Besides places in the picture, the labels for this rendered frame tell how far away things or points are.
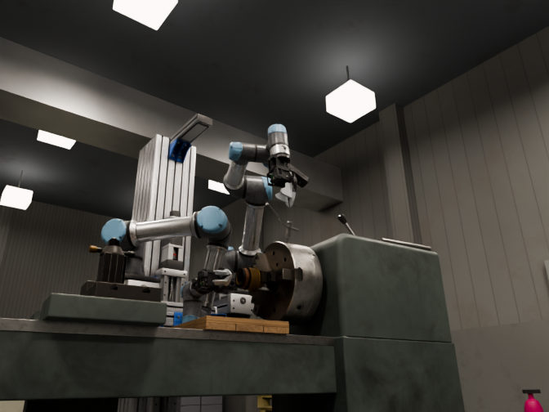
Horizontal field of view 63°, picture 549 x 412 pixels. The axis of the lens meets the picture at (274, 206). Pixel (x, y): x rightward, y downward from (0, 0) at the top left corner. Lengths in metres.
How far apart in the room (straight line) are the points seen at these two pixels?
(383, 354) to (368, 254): 0.37
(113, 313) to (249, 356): 0.46
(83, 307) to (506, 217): 5.00
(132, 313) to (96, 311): 0.09
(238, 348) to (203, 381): 0.15
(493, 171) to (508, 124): 0.57
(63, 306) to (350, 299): 0.95
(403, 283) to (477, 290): 3.84
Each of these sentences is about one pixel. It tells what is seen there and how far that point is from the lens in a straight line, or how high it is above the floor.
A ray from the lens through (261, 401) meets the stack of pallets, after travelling 6.57.
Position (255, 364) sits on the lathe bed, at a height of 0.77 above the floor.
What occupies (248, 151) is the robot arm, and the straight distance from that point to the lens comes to 1.83.
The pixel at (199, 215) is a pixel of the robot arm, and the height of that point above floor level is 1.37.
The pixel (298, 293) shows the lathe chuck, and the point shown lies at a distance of 1.65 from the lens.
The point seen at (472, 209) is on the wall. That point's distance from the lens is 5.91.
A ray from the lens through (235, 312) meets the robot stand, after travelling 2.16.
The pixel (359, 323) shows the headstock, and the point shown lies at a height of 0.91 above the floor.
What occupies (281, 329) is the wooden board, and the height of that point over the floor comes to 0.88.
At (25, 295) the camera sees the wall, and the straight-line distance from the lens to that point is 10.50.
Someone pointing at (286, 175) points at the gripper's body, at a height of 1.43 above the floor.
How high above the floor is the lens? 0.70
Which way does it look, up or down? 22 degrees up
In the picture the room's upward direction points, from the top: 1 degrees counter-clockwise
